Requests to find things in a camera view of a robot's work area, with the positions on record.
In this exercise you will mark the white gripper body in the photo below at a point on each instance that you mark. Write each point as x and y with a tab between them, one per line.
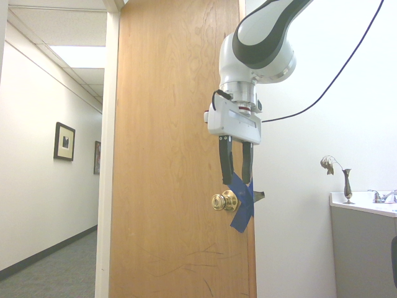
235	122

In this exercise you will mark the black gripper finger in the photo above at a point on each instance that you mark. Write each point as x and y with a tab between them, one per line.
247	161
226	158

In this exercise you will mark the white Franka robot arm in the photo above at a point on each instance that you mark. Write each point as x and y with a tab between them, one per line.
257	40

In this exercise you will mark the brass door knob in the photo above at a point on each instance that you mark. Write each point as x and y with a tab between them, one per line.
224	201

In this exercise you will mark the wooden door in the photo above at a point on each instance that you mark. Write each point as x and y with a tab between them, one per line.
176	149

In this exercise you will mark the blue tape cross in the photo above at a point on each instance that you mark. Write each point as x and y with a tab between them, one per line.
243	203

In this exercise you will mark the silver bud vase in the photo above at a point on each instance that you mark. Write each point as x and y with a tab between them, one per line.
348	187

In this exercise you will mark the small dark framed picture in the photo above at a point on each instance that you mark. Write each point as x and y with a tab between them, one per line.
97	157

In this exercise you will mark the chrome sink faucet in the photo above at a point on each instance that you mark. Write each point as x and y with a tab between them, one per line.
383	196

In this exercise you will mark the grey vanity cabinet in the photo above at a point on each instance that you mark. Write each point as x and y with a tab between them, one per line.
363	245

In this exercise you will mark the large black framed picture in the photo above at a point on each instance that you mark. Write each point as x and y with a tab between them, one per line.
64	141

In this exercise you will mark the ceiling light panel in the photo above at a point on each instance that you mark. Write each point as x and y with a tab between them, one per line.
82	55

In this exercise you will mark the black object at edge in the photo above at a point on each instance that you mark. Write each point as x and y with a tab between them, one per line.
394	264

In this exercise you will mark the white door frame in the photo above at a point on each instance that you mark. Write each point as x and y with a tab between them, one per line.
107	149

